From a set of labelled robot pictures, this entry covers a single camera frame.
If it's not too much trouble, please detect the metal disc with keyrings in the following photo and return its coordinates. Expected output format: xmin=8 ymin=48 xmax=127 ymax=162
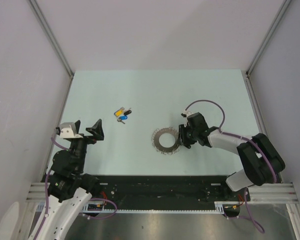
xmin=151 ymin=127 xmax=180 ymax=155

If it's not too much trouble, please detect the yellow tag key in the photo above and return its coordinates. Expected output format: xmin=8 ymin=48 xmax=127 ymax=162
xmin=114 ymin=107 xmax=125 ymax=118

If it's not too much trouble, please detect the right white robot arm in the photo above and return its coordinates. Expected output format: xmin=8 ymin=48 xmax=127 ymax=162
xmin=177 ymin=111 xmax=286 ymax=201

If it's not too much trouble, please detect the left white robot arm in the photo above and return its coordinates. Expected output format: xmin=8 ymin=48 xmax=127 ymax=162
xmin=28 ymin=119 xmax=105 ymax=240

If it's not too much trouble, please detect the blue tag key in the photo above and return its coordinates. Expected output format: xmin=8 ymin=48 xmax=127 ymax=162
xmin=117 ymin=115 xmax=128 ymax=124

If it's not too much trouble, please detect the black tag key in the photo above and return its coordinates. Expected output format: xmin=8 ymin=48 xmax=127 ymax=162
xmin=123 ymin=108 xmax=132 ymax=116

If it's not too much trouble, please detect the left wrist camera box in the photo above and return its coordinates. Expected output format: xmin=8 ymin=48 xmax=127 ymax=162
xmin=55 ymin=122 xmax=83 ymax=139

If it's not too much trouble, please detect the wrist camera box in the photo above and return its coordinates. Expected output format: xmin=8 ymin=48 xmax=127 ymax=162
xmin=55 ymin=122 xmax=83 ymax=139
xmin=180 ymin=109 xmax=194 ymax=119

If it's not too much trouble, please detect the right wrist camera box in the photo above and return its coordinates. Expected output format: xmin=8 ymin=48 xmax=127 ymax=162
xmin=180 ymin=109 xmax=194 ymax=119

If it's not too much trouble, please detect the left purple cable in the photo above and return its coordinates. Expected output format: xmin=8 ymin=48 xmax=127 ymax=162
xmin=29 ymin=132 xmax=118 ymax=240

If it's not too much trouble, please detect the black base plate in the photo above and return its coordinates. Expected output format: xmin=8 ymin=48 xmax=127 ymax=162
xmin=92 ymin=175 xmax=257 ymax=211

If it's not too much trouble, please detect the white slotted cable duct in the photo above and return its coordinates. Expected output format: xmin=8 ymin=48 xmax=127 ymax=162
xmin=79 ymin=203 xmax=241 ymax=218

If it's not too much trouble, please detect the left aluminium frame post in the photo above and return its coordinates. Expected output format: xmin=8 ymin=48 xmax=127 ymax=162
xmin=27 ymin=0 xmax=75 ymax=77

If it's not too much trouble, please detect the aluminium frame post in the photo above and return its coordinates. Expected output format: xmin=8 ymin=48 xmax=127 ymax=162
xmin=27 ymin=0 xmax=75 ymax=77
xmin=245 ymin=0 xmax=293 ymax=77

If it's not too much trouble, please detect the aluminium front rail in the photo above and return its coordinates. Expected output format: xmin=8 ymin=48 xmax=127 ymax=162
xmin=25 ymin=182 xmax=299 ymax=204

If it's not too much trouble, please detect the right aluminium frame post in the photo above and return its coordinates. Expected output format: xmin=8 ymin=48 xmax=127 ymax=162
xmin=245 ymin=0 xmax=293 ymax=77

